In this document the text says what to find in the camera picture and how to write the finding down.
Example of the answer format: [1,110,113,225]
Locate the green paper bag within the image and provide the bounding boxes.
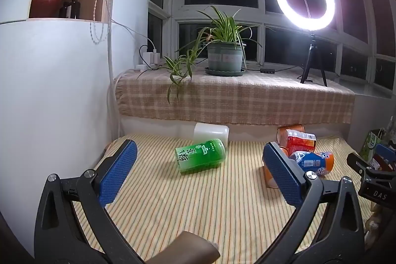
[360,129,387,163]

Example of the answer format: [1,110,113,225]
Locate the thick white cable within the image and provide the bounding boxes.
[106,20,122,141]

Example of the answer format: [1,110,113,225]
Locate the black tripod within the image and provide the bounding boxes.
[297,31,328,88]

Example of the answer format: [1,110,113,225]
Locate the black cable with hub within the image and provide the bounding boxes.
[247,64,298,74]

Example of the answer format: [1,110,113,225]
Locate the grey window frame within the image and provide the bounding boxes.
[148,0,396,99]

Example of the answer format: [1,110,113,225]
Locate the checked beige cloth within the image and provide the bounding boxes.
[114,67,356,126]

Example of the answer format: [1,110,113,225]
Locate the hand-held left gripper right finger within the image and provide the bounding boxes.
[255,142,366,264]

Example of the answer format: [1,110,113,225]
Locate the ring light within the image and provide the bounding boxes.
[275,0,336,31]

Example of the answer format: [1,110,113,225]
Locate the brown chair back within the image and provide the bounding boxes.
[145,231,221,264]

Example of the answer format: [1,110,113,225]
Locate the striped yellow mat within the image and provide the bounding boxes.
[72,132,377,264]

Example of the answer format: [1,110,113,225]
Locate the white translucent plastic cup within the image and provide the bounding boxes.
[193,123,230,147]

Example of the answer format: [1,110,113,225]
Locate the green pot saucer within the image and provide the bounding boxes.
[204,66,247,77]

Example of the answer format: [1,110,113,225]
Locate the white power strip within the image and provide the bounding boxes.
[134,64,162,72]

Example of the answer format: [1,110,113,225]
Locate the grey-green flower pot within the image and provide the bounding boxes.
[206,42,246,73]

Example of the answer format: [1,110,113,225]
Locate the spider plant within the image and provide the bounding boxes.
[137,5,276,104]

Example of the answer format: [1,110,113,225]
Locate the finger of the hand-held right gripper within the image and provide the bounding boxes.
[375,143,396,172]
[346,153,377,183]

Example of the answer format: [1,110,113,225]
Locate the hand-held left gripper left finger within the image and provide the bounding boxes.
[34,139,146,264]

